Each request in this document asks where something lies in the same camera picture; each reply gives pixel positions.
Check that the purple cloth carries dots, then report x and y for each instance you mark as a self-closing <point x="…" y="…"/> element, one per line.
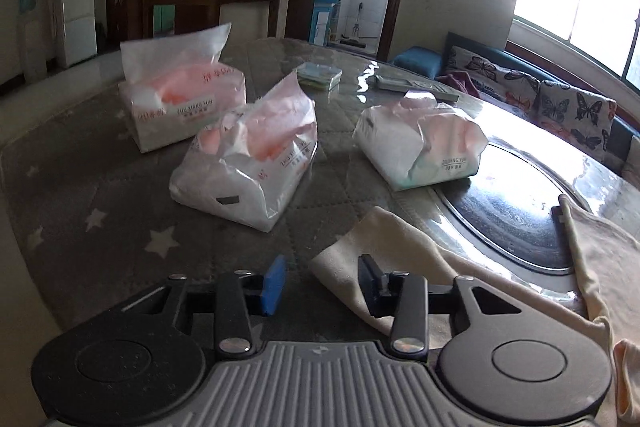
<point x="457" y="83"/>

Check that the light blue cabinet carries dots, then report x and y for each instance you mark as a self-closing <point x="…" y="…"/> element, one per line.
<point x="325" y="19"/>

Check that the grey remote control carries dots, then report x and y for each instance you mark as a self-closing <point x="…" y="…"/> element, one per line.
<point x="415" y="87"/>

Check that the large butterfly print pillow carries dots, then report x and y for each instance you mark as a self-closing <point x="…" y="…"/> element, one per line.
<point x="575" y="112"/>

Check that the cream garment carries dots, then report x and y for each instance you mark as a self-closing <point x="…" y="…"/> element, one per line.
<point x="600" y="257"/>

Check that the flat butterfly print pillow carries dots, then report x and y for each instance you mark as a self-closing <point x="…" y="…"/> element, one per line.
<point x="495" y="74"/>

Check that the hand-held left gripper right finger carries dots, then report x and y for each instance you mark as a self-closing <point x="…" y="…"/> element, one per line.
<point x="372" y="292"/>

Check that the blue corner sofa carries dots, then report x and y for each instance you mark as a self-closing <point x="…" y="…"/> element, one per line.
<point x="415" y="59"/>

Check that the mop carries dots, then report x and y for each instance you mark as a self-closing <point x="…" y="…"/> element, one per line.
<point x="355" y="29"/>

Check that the white tissue pack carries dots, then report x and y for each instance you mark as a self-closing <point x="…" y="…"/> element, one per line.
<point x="185" y="107"/>
<point x="235" y="177"/>
<point x="415" y="147"/>

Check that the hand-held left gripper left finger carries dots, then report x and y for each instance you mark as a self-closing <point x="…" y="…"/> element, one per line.
<point x="274" y="284"/>

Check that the built-in induction cooktop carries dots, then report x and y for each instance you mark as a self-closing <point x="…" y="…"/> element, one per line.
<point x="500" y="212"/>

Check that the white refrigerator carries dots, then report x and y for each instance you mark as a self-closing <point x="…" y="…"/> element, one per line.
<point x="77" y="17"/>

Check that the grey quilted star table cover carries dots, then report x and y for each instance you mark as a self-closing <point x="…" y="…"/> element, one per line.
<point x="125" y="207"/>

